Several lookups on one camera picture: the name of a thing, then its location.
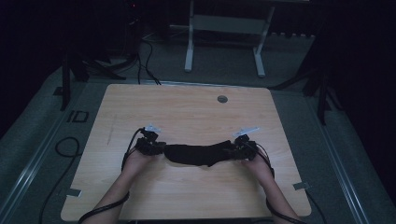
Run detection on person's right hand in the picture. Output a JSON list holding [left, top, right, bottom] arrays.
[[242, 153, 276, 187]]

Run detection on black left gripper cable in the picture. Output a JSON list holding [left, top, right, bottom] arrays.
[[77, 126, 148, 224]]

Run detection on person's left hand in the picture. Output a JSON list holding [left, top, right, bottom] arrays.
[[121, 150, 159, 178]]

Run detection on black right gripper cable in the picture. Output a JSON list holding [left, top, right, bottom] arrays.
[[255, 143, 309, 224]]

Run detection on dark equipment tower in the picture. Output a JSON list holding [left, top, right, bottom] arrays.
[[123, 0, 145, 62]]

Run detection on grey tape piece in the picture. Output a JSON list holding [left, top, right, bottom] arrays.
[[292, 181, 311, 191], [65, 188, 83, 198]]

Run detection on white desk frame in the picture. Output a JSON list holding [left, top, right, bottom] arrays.
[[169, 0, 312, 78]]

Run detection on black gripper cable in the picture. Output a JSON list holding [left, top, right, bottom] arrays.
[[77, 126, 148, 224], [255, 143, 309, 224]]

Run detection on black sock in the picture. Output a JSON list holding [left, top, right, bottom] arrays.
[[163, 140, 233, 167], [174, 148, 232, 168]]

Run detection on aluminium floor rail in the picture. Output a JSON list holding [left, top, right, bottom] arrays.
[[0, 81, 82, 218], [306, 96, 372, 224]]

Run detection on black floor cable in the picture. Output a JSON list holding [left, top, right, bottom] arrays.
[[38, 136, 83, 224]]

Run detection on black metal stand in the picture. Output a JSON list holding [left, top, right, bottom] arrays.
[[52, 46, 127, 112], [269, 62, 344, 126]]

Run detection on black cables behind table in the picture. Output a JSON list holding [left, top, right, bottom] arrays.
[[135, 36, 163, 86]]

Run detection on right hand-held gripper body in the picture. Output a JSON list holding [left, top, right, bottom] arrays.
[[232, 125, 261, 161]]

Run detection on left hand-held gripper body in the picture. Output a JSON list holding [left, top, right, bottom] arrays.
[[135, 123, 163, 157]]

